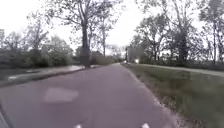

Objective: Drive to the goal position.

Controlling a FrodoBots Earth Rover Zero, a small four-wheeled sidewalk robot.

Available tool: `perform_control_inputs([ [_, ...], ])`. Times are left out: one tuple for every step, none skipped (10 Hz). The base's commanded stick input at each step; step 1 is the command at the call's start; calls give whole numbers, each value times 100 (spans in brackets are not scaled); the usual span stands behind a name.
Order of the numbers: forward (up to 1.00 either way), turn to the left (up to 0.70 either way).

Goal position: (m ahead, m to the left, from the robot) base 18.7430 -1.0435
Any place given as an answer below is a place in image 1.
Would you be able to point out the dark narrow verge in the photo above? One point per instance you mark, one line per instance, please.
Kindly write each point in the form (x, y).
(33, 80)

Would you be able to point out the bushes and small trees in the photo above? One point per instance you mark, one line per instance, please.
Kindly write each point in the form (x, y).
(33, 57)

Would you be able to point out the row of trees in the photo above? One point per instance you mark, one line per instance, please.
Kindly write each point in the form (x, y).
(181, 40)

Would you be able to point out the reddish asphalt path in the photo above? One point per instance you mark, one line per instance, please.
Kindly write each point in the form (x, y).
(100, 96)

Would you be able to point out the vehicle with headlights on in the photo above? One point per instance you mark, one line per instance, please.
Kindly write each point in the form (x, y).
(135, 55)

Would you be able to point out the large dark-trunked tree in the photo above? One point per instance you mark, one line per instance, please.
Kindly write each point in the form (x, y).
(85, 50)

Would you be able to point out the dark hedge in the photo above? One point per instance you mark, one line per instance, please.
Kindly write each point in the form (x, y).
(200, 65)

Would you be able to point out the pale grey road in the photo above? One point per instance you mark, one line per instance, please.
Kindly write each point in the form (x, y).
(200, 71)

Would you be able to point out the robot's own part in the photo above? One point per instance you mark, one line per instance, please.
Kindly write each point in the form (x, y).
(77, 126)
(145, 125)

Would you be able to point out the grass verge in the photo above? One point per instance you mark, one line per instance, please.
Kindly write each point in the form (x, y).
(186, 95)

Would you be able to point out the grey water strip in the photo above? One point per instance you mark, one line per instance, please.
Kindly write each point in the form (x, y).
(40, 73)

